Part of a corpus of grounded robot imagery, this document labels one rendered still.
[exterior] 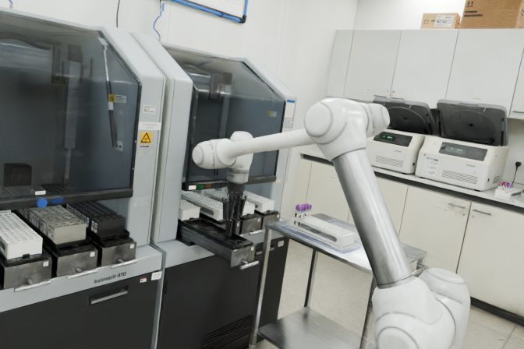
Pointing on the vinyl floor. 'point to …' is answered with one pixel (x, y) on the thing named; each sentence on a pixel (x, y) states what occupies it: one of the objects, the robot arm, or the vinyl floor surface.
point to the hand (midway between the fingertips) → (231, 227)
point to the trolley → (281, 329)
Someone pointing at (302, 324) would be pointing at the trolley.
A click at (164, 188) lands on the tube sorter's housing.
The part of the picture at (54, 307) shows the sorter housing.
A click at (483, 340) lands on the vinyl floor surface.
